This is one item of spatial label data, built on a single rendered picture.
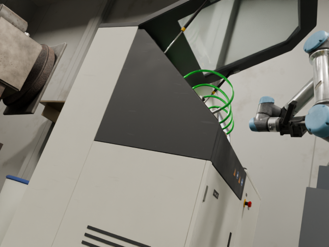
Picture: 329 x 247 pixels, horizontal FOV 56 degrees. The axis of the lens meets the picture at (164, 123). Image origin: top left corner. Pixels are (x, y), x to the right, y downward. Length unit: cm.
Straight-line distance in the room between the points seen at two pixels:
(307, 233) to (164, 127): 67
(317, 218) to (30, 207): 120
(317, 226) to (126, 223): 70
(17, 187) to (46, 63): 251
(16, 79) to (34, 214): 354
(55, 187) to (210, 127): 76
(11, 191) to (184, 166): 211
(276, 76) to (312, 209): 331
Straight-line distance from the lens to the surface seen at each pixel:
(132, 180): 130
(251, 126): 166
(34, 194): 160
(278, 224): 370
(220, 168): 134
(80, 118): 160
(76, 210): 142
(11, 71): 491
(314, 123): 134
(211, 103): 214
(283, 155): 391
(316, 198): 128
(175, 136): 129
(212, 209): 134
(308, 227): 126
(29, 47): 507
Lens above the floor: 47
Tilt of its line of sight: 20 degrees up
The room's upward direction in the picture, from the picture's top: 18 degrees clockwise
